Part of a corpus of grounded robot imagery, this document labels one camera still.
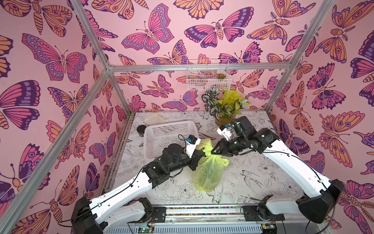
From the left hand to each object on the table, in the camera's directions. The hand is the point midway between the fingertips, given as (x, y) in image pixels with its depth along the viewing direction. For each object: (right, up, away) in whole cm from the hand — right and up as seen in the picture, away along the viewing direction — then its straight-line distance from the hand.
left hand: (205, 152), depth 68 cm
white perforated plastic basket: (-31, +4, +36) cm, 47 cm away
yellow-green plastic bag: (+1, -10, -1) cm, 10 cm away
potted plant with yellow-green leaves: (+16, +26, +31) cm, 44 cm away
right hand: (+4, +1, 0) cm, 4 cm away
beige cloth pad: (-35, +18, +49) cm, 62 cm away
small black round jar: (-42, +10, +35) cm, 56 cm away
